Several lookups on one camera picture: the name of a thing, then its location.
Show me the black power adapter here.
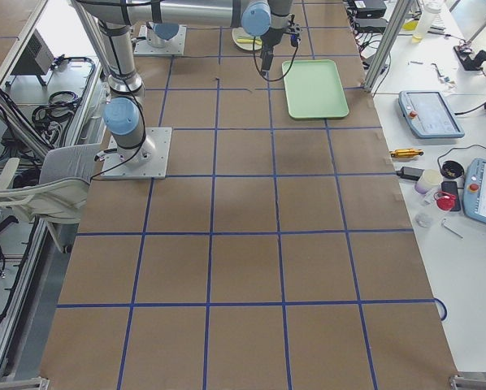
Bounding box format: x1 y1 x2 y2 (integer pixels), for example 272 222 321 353
396 166 423 181

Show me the metal allen key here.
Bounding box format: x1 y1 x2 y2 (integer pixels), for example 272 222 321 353
440 219 463 239

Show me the white lavender cup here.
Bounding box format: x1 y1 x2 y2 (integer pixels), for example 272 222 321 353
414 169 443 194

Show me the black round dish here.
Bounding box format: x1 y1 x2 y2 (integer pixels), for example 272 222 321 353
440 160 465 180

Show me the grey electronics box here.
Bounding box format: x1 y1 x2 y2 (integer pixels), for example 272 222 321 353
11 29 54 86

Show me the red round lid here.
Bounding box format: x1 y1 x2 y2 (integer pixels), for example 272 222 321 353
434 191 457 211

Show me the upper blue teach pendant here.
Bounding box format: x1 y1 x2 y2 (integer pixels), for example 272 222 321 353
398 90 465 139

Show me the light green plastic tray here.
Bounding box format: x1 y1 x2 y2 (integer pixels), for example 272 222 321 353
282 59 349 119

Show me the white office chair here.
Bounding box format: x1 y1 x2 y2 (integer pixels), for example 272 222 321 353
0 143 101 253

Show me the white round plate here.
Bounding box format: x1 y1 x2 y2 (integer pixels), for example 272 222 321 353
232 28 262 52

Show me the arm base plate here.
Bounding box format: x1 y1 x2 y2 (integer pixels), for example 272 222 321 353
101 127 172 180
133 25 187 57

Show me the lower blue teach pendant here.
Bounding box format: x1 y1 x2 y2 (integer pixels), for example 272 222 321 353
462 158 486 223

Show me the yellow plastic fork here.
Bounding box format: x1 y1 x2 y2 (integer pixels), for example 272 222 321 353
236 37 262 45

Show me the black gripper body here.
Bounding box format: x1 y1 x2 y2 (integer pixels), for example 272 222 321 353
261 15 302 51

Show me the black smartphone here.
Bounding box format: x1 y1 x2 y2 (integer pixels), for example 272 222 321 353
440 180 462 213

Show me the aluminium frame post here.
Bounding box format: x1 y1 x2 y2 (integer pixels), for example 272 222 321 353
362 0 411 92

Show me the blue teach pendant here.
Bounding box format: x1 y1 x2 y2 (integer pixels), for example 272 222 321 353
398 90 465 139
462 158 486 223

